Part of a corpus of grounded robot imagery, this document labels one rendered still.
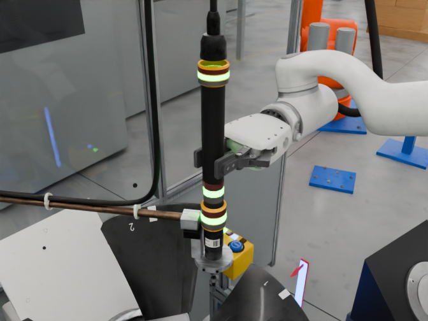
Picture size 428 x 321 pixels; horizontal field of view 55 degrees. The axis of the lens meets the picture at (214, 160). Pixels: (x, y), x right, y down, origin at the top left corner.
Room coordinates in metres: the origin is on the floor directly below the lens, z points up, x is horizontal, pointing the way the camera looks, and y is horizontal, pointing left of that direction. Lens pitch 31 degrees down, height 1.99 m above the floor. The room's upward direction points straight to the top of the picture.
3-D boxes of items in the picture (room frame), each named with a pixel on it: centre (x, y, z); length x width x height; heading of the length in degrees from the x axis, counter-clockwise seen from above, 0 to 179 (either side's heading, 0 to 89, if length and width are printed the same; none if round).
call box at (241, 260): (1.02, -0.04, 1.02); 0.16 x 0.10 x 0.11; 46
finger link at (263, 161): (0.58, -0.08, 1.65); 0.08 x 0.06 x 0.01; 16
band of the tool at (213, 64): (0.55, 0.00, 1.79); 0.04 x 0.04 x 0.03
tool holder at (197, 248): (0.56, 0.01, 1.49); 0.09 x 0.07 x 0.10; 81
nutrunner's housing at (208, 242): (0.55, 0.00, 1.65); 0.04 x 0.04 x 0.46
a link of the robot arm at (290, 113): (0.68, -0.12, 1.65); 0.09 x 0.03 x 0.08; 46
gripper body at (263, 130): (0.64, -0.07, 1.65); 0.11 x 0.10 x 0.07; 136
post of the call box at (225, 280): (1.02, -0.04, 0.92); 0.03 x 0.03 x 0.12; 46
